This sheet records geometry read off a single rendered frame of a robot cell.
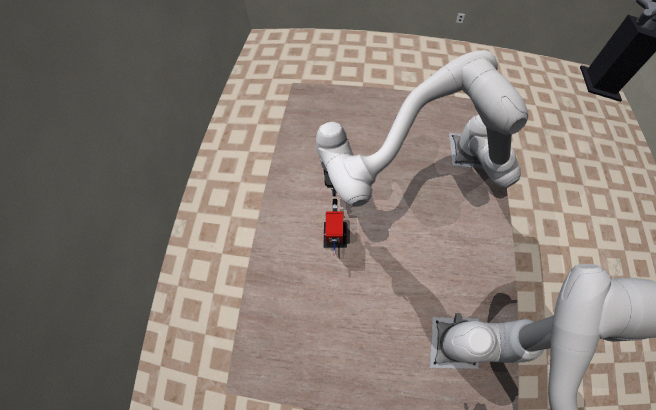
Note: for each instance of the red pencil sharpener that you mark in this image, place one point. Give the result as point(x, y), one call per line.
point(335, 229)

